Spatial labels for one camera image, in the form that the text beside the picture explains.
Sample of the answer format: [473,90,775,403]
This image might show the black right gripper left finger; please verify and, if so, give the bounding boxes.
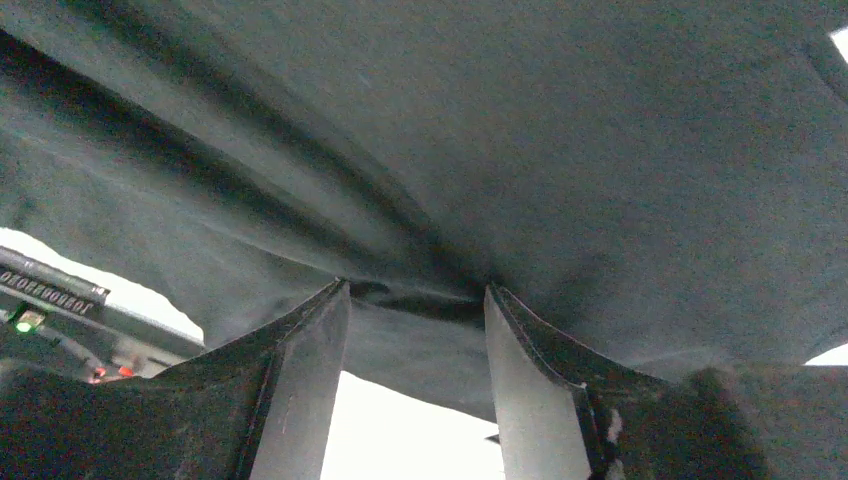
[1,281,351,479]

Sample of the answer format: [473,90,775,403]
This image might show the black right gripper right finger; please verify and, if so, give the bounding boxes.
[484,284,848,480]

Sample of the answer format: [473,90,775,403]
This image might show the black floral print t-shirt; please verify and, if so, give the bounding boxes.
[0,0,848,425]

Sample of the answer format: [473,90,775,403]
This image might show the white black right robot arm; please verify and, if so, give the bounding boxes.
[1,248,847,479]

